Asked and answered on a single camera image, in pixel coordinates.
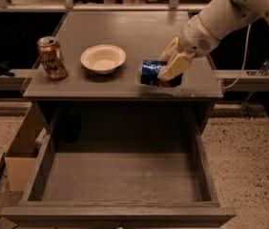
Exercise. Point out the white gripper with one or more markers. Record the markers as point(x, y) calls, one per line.
point(194, 38)

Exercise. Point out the blue pepsi can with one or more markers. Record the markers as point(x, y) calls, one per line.
point(149, 70)

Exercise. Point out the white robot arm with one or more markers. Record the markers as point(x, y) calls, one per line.
point(221, 17)

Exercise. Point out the gold beverage can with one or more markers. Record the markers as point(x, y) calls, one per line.
point(51, 57)

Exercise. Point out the grey open top drawer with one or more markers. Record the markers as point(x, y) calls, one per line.
point(127, 190)

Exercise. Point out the white paper bowl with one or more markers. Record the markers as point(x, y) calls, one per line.
point(103, 59)

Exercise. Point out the grey cabinet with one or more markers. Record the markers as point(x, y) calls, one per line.
point(117, 103)

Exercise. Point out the cardboard box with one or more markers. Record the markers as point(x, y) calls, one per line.
point(22, 153)

